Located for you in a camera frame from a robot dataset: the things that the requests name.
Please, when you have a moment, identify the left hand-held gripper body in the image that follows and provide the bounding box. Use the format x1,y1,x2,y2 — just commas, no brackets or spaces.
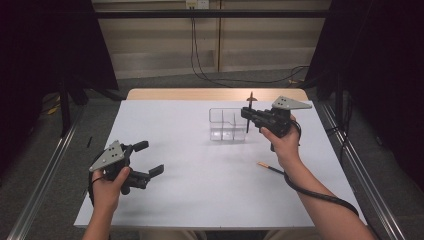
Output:
88,140,152,196

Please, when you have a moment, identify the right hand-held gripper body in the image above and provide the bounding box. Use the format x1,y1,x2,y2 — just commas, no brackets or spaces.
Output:
250,95,314,154

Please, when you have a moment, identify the black pencil with orange end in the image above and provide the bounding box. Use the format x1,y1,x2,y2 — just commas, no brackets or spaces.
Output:
245,91,255,135
256,161,287,175

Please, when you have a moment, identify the clear plastic organizer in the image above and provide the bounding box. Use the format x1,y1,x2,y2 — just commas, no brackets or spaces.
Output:
208,107,250,143

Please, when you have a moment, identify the person's left hand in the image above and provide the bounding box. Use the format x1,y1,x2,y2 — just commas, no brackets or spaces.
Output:
91,166,132,215

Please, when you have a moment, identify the person's right hand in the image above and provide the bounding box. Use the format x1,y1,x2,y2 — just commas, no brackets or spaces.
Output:
259,114,303,168

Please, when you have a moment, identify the black metal stand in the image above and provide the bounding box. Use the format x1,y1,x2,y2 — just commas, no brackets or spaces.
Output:
57,79,73,138
334,71,345,134

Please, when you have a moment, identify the white table cover board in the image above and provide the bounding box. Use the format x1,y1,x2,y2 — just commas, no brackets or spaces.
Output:
73,99,368,231

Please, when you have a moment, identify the wooden table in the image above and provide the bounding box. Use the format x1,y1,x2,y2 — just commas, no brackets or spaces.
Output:
125,87,309,102

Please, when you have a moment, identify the dark curtain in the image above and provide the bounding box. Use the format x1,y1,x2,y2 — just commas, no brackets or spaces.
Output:
303,0,424,193
0,0,120,178

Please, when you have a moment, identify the person's right leg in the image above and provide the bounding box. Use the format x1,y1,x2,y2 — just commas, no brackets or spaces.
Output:
265,229,318,240

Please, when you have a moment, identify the black wall cable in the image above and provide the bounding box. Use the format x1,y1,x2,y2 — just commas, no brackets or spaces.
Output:
193,16,311,85
190,16,234,89

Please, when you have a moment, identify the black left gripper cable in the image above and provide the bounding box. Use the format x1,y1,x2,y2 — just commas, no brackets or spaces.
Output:
86,156,108,208

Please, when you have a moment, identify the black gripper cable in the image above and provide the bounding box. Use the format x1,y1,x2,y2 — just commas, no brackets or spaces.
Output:
282,119,361,218
86,156,108,208

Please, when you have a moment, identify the metal floor rail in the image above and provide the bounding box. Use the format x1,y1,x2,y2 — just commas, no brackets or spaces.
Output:
6,105,87,240
320,102,407,240

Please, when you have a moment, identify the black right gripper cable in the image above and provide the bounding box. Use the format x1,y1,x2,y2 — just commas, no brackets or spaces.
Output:
282,119,361,218

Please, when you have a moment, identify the black frame bar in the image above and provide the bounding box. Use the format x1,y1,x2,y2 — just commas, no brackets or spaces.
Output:
94,9,332,20

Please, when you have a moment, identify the white wall outlet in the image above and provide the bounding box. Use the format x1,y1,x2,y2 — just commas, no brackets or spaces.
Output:
185,0,211,10

